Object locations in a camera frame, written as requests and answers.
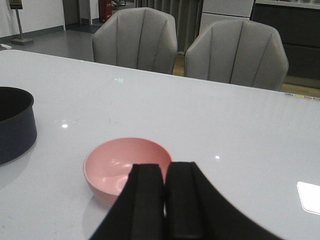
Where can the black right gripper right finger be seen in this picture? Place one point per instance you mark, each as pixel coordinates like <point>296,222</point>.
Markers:
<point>196,210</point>

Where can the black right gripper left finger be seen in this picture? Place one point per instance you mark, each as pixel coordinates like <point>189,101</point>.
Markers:
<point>138,212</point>

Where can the pink bowl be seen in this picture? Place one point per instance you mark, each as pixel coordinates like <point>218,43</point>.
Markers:
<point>107,166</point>

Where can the dark blue saucepan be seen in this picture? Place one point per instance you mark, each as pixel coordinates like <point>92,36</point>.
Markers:
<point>18,130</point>

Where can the right grey upholstered chair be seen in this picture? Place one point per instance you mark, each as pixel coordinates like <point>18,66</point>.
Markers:
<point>239,52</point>

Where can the grey upholstered chair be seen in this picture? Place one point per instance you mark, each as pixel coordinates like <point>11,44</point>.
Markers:
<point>138,38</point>
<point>239,52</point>

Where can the left grey upholstered chair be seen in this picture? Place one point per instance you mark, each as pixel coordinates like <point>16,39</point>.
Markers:
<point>138,38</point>

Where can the white refrigerator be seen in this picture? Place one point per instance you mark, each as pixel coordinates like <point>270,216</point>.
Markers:
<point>216,10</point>

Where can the red bin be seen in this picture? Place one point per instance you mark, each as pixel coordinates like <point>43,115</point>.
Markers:
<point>105,10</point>

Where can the dark kitchen counter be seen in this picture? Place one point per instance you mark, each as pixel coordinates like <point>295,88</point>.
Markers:
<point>298,24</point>

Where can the sign stand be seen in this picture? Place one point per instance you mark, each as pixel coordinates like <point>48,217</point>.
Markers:
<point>22,41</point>

